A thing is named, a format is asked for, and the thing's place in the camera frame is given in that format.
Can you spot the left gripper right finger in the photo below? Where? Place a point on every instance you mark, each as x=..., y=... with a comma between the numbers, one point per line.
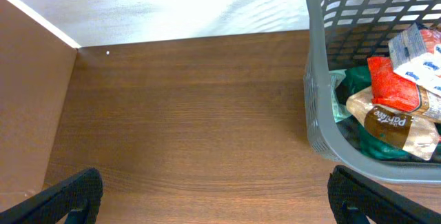
x=354, y=198

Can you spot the Kleenex tissue multipack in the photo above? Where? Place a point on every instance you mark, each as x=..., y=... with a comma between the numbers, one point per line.
x=415, y=56

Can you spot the orange long biscuit pack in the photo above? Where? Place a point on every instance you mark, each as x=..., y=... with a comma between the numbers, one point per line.
x=396, y=92

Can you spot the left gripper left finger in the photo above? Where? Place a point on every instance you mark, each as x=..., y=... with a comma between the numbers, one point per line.
x=77, y=199

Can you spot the green Nescafe coffee bag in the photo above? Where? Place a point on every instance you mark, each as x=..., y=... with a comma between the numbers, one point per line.
x=346, y=83

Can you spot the beige Pantree cookie bag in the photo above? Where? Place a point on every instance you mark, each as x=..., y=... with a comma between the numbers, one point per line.
x=415, y=135

